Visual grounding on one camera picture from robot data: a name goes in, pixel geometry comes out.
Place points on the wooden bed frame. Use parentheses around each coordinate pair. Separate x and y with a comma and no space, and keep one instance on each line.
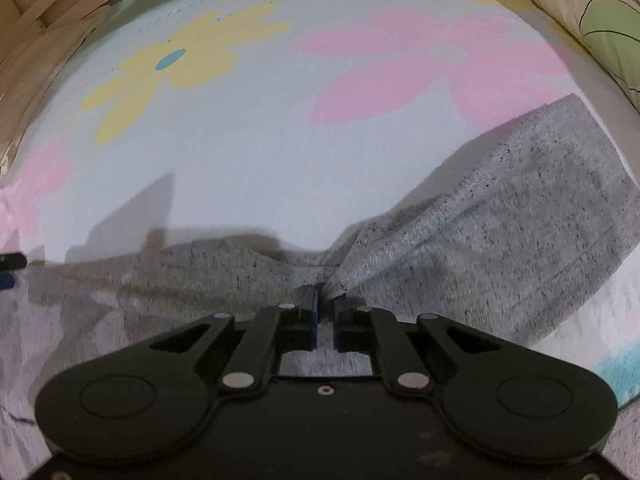
(35,45)

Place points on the floral light blue bedsheet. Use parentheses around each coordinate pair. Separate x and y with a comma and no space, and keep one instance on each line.
(281,124)

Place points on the grey melange pants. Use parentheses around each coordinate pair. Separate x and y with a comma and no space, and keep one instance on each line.
(544,215)

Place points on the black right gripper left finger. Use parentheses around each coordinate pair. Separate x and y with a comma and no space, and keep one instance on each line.
(298,324)

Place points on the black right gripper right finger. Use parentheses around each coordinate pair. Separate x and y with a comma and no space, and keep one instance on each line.
(352,327)

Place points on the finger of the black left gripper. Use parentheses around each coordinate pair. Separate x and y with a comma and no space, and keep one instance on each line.
(12,261)

